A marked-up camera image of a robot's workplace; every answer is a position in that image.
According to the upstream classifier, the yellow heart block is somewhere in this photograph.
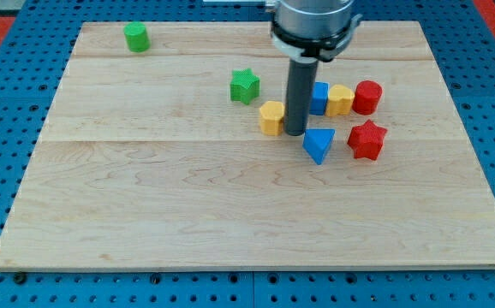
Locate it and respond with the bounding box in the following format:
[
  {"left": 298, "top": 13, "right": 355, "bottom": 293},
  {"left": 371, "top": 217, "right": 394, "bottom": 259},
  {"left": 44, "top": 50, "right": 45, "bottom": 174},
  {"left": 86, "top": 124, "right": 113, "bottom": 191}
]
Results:
[{"left": 325, "top": 84, "right": 355, "bottom": 117}]

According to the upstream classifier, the yellow hexagon block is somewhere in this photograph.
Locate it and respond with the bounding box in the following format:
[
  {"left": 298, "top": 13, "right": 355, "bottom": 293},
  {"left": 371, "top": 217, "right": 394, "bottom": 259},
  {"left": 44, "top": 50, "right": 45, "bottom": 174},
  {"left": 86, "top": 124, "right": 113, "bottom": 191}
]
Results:
[{"left": 259, "top": 101, "right": 285, "bottom": 136}]

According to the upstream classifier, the wooden board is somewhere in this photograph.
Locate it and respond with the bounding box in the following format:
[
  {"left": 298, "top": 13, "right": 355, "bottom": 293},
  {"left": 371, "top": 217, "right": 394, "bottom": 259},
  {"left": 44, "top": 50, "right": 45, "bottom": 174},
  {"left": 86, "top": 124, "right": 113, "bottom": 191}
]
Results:
[{"left": 0, "top": 21, "right": 495, "bottom": 272}]

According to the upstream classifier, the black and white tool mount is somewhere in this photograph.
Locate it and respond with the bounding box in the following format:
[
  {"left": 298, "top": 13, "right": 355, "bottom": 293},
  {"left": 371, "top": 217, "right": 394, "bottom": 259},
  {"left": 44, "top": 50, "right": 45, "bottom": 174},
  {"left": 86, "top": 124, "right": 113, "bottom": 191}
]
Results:
[{"left": 271, "top": 14, "right": 362, "bottom": 62}]

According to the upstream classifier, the green star block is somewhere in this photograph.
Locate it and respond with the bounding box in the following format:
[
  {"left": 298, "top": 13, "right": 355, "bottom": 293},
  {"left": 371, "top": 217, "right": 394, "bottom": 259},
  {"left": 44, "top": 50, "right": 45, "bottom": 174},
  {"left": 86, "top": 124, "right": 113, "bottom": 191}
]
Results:
[{"left": 230, "top": 68, "right": 260, "bottom": 105}]

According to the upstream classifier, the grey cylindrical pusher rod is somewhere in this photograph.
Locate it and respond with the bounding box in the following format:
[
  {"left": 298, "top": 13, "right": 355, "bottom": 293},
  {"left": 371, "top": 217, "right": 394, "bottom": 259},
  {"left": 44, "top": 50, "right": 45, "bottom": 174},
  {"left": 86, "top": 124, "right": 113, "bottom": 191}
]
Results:
[{"left": 283, "top": 60, "right": 318, "bottom": 136}]

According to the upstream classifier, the blue triangle block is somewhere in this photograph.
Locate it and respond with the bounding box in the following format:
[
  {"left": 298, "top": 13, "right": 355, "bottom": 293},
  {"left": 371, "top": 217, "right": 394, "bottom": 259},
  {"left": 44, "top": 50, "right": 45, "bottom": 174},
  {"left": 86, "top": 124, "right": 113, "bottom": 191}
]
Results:
[{"left": 302, "top": 128, "right": 336, "bottom": 165}]

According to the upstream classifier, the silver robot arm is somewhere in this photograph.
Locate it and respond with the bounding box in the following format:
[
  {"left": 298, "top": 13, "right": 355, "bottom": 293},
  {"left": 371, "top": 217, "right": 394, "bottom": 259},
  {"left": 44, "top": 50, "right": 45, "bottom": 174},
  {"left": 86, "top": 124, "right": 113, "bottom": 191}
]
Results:
[{"left": 271, "top": 0, "right": 362, "bottom": 136}]

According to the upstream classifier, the red star block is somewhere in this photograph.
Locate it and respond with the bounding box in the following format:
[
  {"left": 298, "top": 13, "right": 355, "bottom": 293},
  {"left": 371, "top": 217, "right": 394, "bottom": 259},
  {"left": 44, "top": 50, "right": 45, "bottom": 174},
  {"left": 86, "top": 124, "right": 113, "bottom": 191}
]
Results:
[{"left": 347, "top": 120, "right": 388, "bottom": 161}]

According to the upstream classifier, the red cylinder block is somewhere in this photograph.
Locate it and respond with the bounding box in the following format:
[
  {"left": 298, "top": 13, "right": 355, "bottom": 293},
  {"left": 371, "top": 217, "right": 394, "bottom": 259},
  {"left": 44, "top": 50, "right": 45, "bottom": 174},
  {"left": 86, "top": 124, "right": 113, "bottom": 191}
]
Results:
[{"left": 352, "top": 80, "right": 383, "bottom": 116}]

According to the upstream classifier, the green cylinder block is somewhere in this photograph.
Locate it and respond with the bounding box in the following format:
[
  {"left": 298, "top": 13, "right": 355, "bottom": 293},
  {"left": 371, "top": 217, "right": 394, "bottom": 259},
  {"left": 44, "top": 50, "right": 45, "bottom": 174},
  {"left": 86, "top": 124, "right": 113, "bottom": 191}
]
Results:
[{"left": 123, "top": 21, "right": 151, "bottom": 52}]

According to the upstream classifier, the blue cube block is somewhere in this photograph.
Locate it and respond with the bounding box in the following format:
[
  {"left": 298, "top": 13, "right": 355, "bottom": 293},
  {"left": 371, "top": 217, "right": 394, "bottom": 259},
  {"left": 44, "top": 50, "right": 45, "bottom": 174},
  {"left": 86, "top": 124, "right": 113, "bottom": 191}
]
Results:
[{"left": 309, "top": 81, "right": 329, "bottom": 116}]

